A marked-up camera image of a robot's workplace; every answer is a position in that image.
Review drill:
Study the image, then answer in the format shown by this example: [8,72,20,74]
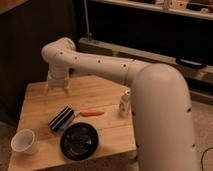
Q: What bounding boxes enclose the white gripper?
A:
[46,75,70,96]

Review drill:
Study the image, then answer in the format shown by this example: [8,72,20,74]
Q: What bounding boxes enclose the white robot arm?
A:
[41,37,199,171]

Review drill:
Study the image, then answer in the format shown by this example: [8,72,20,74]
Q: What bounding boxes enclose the orange carrot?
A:
[80,110,104,117]

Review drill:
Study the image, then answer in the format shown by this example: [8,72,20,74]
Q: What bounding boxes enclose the wooden table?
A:
[8,76,135,171]

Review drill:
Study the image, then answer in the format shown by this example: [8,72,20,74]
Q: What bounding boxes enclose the black round bowl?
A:
[60,122,99,161]

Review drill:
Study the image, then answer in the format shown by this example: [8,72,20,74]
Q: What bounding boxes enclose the white paper cup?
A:
[11,129,38,154]

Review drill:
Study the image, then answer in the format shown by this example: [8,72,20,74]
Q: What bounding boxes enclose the metal vertical pole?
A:
[83,0,92,41]

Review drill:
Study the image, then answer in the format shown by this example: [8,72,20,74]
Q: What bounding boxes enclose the small white bottle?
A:
[119,90,131,117]

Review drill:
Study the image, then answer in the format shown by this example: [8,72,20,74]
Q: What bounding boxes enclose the long shelf rail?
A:
[78,38,213,84]

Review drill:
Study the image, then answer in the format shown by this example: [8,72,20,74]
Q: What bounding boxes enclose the black handle on shelf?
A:
[175,58,207,69]

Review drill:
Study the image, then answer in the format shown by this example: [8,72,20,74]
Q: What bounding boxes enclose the black cable on floor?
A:
[199,146,213,171]

